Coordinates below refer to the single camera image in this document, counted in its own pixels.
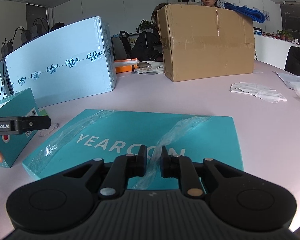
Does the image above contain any black usb cable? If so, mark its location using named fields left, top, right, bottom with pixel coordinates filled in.
left=0, top=72, right=7, bottom=98

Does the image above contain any white reception counter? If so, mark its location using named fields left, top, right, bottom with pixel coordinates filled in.
left=254, top=33, right=300, bottom=68

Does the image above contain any clear plastic wrap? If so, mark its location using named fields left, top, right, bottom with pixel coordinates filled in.
left=39, top=109, right=213, bottom=190

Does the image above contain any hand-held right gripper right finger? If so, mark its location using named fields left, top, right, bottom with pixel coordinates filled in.
left=161, top=145, right=243, bottom=200

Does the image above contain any orange and white box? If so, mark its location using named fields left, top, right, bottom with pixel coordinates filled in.
left=114, top=58, right=141, bottom=74

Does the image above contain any dark door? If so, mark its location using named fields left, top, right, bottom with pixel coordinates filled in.
left=26, top=3, right=50, bottom=34

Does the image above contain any black office chair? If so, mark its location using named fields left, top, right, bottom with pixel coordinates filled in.
left=111, top=30, right=132, bottom=60

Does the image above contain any white cloth bag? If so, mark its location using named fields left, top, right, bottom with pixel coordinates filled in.
left=132, top=61, right=165, bottom=75

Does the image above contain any black power adapter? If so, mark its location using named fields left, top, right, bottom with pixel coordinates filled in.
left=19, top=29, right=32, bottom=43
left=31, top=17, right=49, bottom=35
left=1, top=39, right=14, bottom=53

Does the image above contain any clear plastic bags right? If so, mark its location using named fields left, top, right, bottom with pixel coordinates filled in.
left=276, top=70, right=300, bottom=90

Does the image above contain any brown cardboard box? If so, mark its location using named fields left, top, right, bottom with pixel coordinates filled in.
left=156, top=4, right=256, bottom=82

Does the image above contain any white crumpled plastic bag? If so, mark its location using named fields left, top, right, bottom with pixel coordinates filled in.
left=229, top=81, right=288, bottom=104

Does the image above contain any blue folded strap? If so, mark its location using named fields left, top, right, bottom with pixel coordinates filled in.
left=222, top=2, right=266, bottom=23

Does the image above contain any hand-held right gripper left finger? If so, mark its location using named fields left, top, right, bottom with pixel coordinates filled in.
left=61, top=145, right=148, bottom=200

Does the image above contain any large teal box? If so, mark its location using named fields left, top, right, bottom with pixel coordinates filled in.
left=22, top=109, right=244, bottom=191

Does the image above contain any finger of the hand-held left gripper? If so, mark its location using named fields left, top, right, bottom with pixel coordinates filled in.
left=21, top=115, right=52, bottom=134

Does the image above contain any small teal patterned box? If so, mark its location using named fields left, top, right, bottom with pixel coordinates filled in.
left=0, top=87, right=47, bottom=168

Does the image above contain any white desktop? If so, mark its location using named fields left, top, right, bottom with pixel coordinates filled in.
left=0, top=59, right=300, bottom=233

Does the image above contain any thin loop with metal clasp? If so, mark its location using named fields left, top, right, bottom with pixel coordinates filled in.
left=38, top=122, right=60, bottom=138

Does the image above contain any green potted plant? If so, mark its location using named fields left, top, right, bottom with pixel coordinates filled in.
left=276, top=29, right=295, bottom=42
left=138, top=19, right=156, bottom=32

